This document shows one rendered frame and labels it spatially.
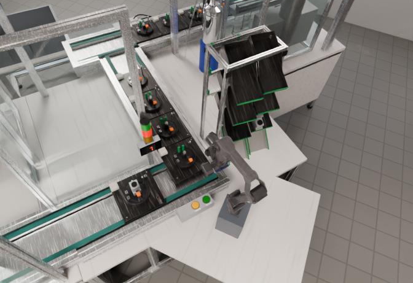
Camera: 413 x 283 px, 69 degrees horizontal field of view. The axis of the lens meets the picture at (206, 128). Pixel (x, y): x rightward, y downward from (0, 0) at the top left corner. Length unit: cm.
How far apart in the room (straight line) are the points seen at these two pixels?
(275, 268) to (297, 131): 188
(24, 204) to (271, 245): 142
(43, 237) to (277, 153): 146
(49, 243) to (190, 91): 135
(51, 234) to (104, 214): 28
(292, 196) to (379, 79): 273
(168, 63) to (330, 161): 187
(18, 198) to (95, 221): 51
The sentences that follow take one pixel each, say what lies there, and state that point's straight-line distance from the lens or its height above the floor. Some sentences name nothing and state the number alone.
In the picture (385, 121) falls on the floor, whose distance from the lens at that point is 392.
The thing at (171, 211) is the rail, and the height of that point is 96.
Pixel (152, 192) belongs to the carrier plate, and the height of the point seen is 97.
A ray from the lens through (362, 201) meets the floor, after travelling 322.
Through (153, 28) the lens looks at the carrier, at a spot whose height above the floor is 97.
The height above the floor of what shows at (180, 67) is 86.
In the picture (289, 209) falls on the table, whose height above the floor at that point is 86.
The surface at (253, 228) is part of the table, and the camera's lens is 184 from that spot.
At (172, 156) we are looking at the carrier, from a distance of 186.
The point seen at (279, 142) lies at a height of 86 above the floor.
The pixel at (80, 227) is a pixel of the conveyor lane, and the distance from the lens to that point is 183.
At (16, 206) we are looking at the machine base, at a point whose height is 86.
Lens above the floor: 257
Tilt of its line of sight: 54 degrees down
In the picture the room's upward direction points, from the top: 5 degrees clockwise
